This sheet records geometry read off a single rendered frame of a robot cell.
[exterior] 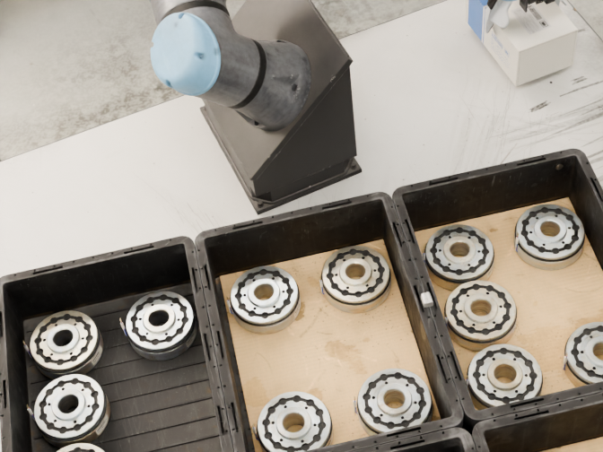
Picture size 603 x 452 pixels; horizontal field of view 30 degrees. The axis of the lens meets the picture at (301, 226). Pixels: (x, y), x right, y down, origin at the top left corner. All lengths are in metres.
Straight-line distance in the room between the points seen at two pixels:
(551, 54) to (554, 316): 0.60
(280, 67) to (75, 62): 1.60
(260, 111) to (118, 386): 0.50
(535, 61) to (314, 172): 0.46
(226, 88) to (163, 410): 0.50
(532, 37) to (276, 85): 0.52
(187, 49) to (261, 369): 0.49
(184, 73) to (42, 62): 1.68
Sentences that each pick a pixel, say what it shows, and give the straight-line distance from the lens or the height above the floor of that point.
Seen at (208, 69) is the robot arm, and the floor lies 1.05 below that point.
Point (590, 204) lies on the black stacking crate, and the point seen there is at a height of 0.90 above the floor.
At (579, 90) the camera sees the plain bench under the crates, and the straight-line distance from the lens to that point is 2.15.
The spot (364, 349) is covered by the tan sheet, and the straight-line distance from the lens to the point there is 1.65.
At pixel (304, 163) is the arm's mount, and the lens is 1.93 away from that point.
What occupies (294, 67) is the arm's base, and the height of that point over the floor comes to 0.96.
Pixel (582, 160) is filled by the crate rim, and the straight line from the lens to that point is 1.73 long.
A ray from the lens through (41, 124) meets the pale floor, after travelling 3.21.
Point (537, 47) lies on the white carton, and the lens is 2.07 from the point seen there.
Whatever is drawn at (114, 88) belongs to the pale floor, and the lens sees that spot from 3.24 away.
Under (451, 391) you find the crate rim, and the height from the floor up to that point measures 0.93.
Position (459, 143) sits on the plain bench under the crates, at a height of 0.70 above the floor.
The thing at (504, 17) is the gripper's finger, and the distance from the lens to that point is 2.07.
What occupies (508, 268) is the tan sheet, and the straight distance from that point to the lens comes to 1.73.
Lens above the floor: 2.25
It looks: 53 degrees down
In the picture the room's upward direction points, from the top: 9 degrees counter-clockwise
